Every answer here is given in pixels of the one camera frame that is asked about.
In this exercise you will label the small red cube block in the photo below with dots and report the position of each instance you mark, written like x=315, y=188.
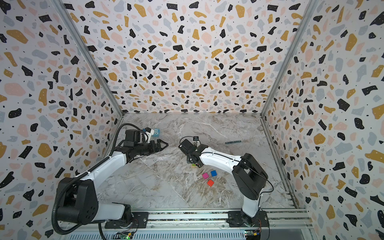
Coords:
x=210, y=183

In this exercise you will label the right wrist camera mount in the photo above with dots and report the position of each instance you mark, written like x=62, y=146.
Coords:
x=196, y=141

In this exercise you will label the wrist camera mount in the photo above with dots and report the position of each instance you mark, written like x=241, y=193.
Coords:
x=196, y=141
x=138, y=137

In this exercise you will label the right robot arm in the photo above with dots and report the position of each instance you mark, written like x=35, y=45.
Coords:
x=250, y=178

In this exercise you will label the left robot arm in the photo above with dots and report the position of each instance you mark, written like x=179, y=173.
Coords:
x=76, y=199

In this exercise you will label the blue cube block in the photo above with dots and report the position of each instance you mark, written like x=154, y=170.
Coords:
x=213, y=173

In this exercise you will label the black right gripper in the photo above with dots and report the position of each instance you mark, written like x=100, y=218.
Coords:
x=188, y=150

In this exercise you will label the left corner metal post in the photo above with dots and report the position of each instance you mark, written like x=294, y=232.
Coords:
x=82, y=24

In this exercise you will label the right corner metal post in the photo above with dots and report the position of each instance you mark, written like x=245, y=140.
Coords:
x=290, y=54

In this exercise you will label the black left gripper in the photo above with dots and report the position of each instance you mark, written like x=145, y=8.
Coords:
x=152, y=149

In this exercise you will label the corner metal post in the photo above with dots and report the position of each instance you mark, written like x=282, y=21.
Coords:
x=82, y=24
x=290, y=54

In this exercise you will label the blue owl toy block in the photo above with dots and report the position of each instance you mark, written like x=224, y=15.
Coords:
x=156, y=133

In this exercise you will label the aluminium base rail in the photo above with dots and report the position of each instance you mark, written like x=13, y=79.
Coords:
x=208, y=220

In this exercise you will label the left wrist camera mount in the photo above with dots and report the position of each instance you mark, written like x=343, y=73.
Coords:
x=138, y=137

